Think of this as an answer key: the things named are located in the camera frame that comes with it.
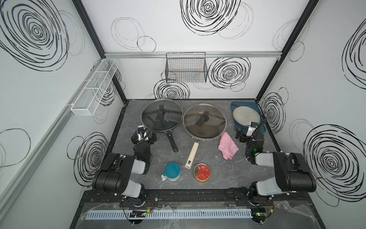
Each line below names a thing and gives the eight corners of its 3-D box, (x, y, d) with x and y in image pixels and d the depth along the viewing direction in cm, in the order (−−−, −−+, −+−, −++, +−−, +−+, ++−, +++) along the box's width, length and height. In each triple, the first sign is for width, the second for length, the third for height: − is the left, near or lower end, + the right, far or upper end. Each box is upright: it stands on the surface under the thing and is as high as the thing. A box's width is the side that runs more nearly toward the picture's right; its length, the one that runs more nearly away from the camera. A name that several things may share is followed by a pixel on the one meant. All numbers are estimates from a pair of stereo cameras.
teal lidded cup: (163, 181, 81) (161, 177, 75) (164, 167, 86) (162, 162, 80) (180, 181, 81) (179, 177, 75) (180, 167, 86) (180, 162, 80)
